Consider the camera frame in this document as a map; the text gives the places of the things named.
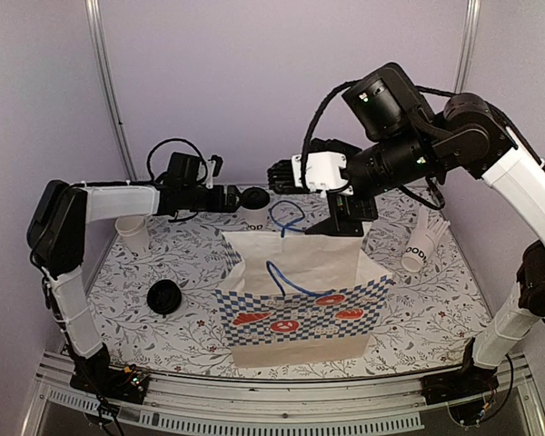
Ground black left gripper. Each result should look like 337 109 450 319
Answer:
182 184 245 213

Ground black plastic cup lid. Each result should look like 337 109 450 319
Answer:
241 186 271 211

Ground checkered paper takeout bag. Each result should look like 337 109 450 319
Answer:
215 205 393 368

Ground stack of white paper cups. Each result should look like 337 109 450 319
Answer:
114 215 150 258

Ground stack of black cup lids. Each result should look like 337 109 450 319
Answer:
146 279 183 316

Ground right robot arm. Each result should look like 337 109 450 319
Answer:
291 63 545 399

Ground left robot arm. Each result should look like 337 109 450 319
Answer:
26 137 241 394

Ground white cup holding straws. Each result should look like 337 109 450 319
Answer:
401 228 437 273

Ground floral patterned table mat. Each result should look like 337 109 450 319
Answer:
89 191 490 380

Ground bundle of white wrapped straws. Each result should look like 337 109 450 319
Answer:
417 205 451 239

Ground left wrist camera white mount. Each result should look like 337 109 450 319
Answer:
204 154 223 189

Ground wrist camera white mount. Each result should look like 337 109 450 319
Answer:
204 154 223 189
267 152 353 196

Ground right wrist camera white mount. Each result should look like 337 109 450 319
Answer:
267 152 353 196

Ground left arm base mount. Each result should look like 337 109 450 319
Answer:
70 364 150 405

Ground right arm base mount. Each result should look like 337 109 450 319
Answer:
421 366 499 405

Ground grey slotted cable duct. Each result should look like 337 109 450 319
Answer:
45 388 426 432

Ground left aluminium frame post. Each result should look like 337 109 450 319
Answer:
84 0 138 181

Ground aluminium frame post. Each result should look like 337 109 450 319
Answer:
84 0 138 181
453 0 481 93

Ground aluminium table edge rail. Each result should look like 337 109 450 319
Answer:
35 352 545 435

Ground right aluminium frame post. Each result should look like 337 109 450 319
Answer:
453 0 481 93

